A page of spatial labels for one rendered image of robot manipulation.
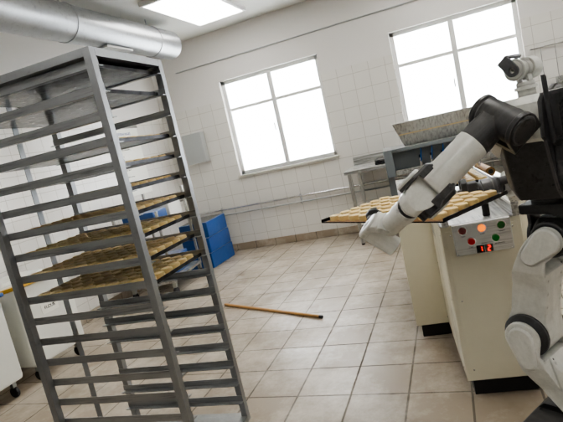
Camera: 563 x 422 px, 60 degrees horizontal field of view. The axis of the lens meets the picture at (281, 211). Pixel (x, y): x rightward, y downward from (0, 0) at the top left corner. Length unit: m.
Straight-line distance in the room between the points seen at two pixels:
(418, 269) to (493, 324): 0.75
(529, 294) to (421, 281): 1.39
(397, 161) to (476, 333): 1.12
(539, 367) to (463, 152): 0.78
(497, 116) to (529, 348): 0.77
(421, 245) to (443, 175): 1.69
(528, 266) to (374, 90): 4.77
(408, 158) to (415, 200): 1.64
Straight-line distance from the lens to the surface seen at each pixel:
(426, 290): 3.09
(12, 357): 4.08
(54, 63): 1.93
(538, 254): 1.64
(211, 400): 2.51
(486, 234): 2.28
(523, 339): 1.78
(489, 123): 1.39
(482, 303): 2.41
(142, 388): 2.67
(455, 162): 1.36
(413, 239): 3.00
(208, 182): 7.02
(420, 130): 2.96
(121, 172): 1.79
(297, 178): 6.51
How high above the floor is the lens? 1.36
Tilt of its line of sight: 8 degrees down
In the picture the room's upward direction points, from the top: 13 degrees counter-clockwise
